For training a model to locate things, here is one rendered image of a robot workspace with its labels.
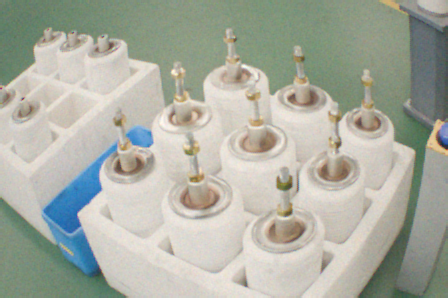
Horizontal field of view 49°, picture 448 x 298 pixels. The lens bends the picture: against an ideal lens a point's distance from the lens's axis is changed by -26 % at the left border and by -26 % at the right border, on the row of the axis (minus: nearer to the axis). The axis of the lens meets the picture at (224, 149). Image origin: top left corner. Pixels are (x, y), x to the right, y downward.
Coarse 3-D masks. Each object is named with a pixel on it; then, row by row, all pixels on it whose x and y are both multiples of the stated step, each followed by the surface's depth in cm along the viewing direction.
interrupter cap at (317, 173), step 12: (324, 156) 78; (348, 156) 77; (312, 168) 76; (324, 168) 76; (348, 168) 75; (360, 168) 75; (312, 180) 74; (324, 180) 74; (336, 180) 74; (348, 180) 73
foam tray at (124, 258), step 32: (384, 192) 81; (96, 224) 82; (384, 224) 82; (96, 256) 90; (128, 256) 80; (160, 256) 77; (352, 256) 72; (384, 256) 92; (128, 288) 89; (160, 288) 80; (192, 288) 74; (224, 288) 71; (320, 288) 68; (352, 288) 80
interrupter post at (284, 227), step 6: (276, 210) 67; (294, 210) 67; (276, 216) 66; (294, 216) 66; (276, 222) 67; (282, 222) 66; (288, 222) 66; (294, 222) 67; (276, 228) 67; (282, 228) 67; (288, 228) 67; (294, 228) 68; (282, 234) 67; (288, 234) 67
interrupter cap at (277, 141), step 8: (240, 128) 84; (272, 128) 83; (232, 136) 83; (240, 136) 83; (248, 136) 83; (272, 136) 82; (280, 136) 82; (232, 144) 81; (240, 144) 81; (248, 144) 82; (272, 144) 81; (280, 144) 80; (232, 152) 80; (240, 152) 80; (248, 152) 80; (256, 152) 80; (264, 152) 79; (272, 152) 79; (280, 152) 79; (248, 160) 79; (256, 160) 79; (264, 160) 79
